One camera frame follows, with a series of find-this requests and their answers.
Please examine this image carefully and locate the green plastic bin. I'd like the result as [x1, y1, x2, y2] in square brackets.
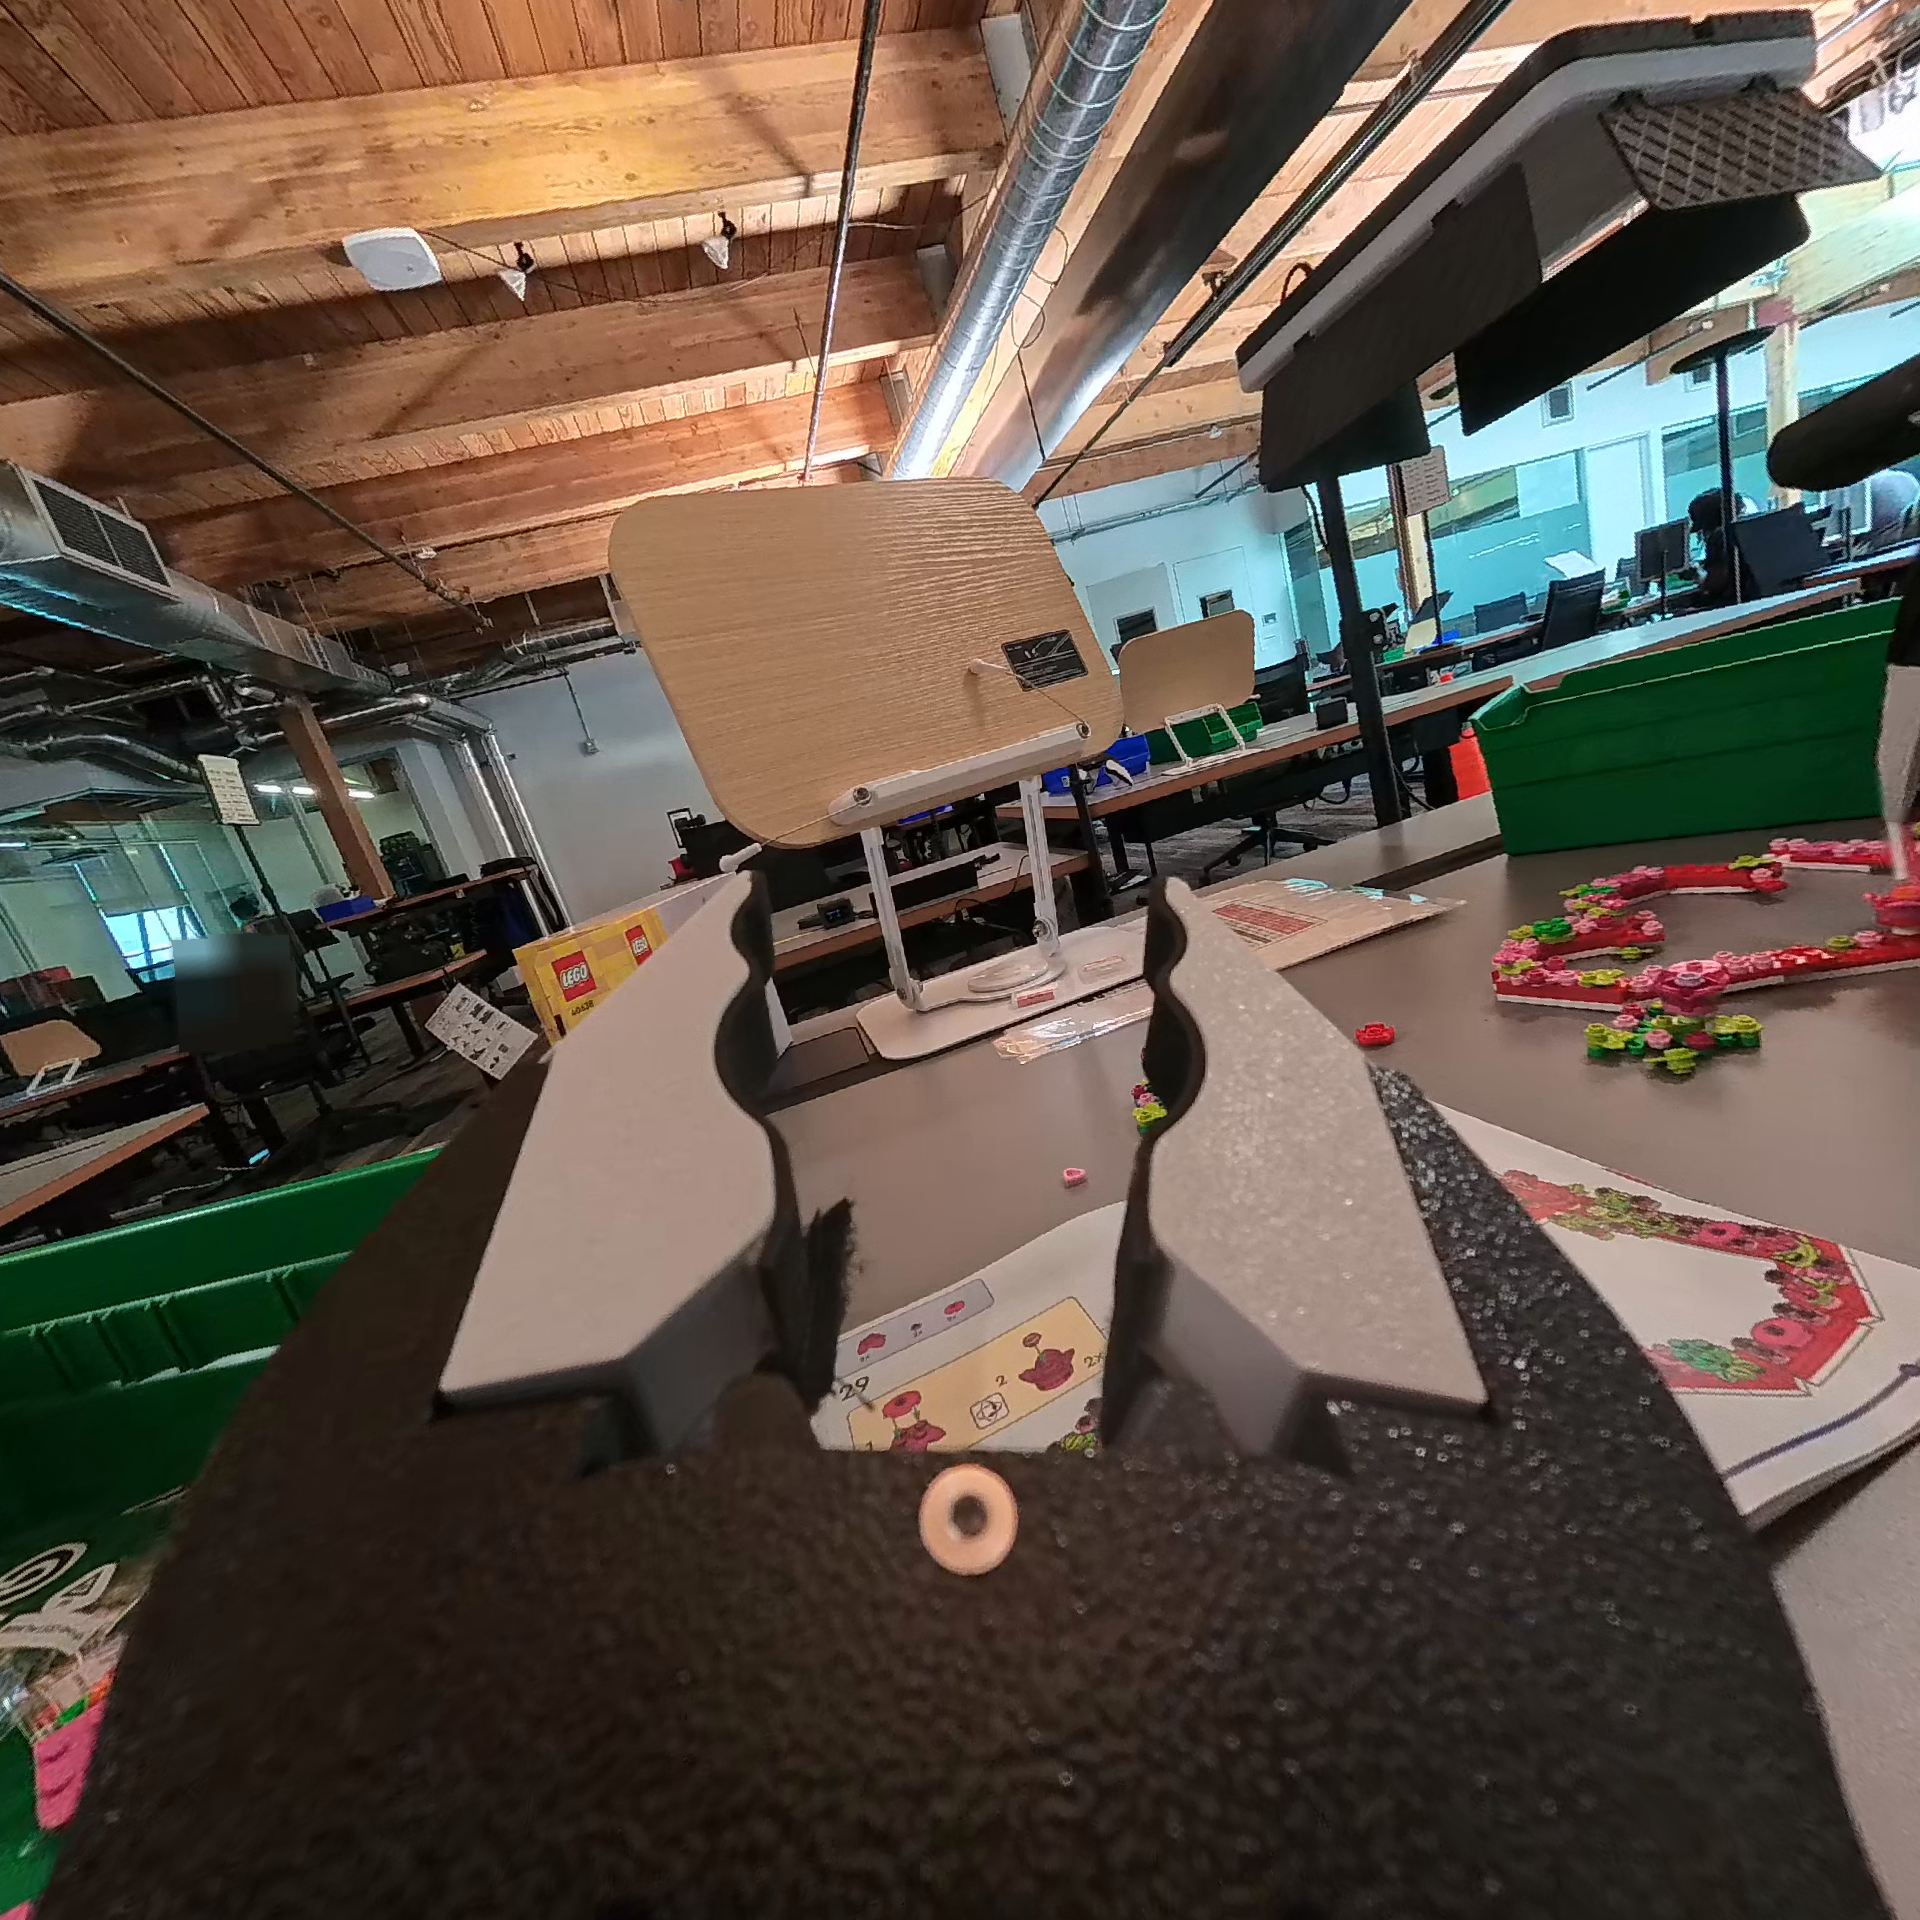
[1472, 597, 1905, 857]
[0, 1148, 441, 1547]

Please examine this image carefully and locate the clear bag with printed sheet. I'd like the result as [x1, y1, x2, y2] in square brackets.
[1184, 879, 1466, 970]

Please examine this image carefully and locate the silver round ventilation duct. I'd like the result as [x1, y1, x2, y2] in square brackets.
[889, 0, 1169, 482]

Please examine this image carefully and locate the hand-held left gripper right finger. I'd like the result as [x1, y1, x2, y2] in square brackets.
[1101, 875, 1491, 1468]

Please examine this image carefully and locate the building instruction booklet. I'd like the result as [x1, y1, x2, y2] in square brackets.
[817, 1103, 1920, 1531]

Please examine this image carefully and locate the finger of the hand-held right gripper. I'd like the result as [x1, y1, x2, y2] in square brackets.
[1874, 660, 1920, 889]

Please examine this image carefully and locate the black overhead light panel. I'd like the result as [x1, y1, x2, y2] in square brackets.
[1237, 7, 1884, 829]

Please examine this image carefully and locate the yellow toy brick box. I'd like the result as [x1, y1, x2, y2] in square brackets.
[512, 879, 798, 1061]

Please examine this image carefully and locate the brick rose with green leaves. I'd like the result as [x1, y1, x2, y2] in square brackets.
[1584, 961, 1768, 1076]

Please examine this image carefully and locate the clear bag of brick pieces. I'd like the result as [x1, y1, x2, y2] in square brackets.
[0, 1530, 170, 1840]

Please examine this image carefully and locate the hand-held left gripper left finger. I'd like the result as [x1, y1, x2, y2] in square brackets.
[440, 871, 857, 1452]

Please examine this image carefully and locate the large wooden book stand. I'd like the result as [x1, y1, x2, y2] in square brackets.
[608, 477, 1145, 1066]

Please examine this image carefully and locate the white pictogram leaflet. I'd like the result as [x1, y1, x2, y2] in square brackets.
[422, 984, 540, 1082]

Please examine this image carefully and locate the large red brick heart section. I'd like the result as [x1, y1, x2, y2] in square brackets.
[1491, 856, 1920, 1010]

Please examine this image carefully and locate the rectangular metal air duct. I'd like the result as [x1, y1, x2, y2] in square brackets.
[0, 458, 395, 696]

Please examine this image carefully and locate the small clear plastic bag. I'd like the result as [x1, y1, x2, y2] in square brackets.
[993, 1008, 1162, 1066]

